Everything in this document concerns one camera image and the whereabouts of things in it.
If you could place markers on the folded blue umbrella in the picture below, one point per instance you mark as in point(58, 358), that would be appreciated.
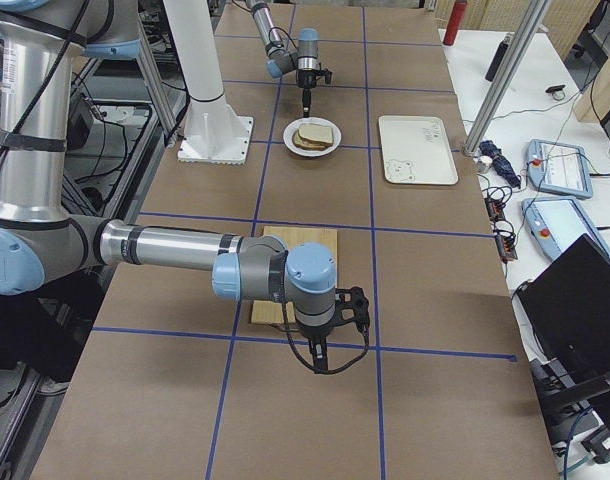
point(500, 163)

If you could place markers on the wooden cutting board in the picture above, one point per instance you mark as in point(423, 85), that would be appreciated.
point(270, 313)

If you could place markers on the black power strip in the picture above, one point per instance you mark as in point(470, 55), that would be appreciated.
point(502, 229)

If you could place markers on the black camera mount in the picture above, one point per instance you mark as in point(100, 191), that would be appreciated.
point(561, 398)

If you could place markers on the far teach pendant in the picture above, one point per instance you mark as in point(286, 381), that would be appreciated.
point(558, 168)

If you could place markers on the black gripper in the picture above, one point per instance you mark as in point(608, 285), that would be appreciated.
point(315, 333)
point(306, 80)

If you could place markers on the red bottle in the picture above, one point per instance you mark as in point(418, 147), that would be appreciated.
point(454, 21)

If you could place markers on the black bottle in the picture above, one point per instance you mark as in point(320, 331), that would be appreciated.
point(498, 57)

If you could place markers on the black laptop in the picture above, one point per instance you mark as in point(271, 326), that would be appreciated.
point(568, 306)

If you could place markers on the cream bear serving tray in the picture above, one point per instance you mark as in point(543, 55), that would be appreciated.
point(416, 151)

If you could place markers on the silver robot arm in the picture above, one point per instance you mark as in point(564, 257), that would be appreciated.
point(302, 59)
point(41, 242)

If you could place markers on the white round plate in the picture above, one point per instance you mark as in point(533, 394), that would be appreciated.
point(293, 127)

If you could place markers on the aluminium frame post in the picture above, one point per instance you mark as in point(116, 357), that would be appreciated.
point(519, 45)

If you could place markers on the near teach pendant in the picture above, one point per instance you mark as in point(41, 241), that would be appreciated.
point(557, 222)

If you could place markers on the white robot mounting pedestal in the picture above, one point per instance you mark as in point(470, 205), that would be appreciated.
point(213, 132)

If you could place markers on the teach pendant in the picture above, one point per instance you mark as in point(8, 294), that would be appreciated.
point(558, 168)
point(557, 222)

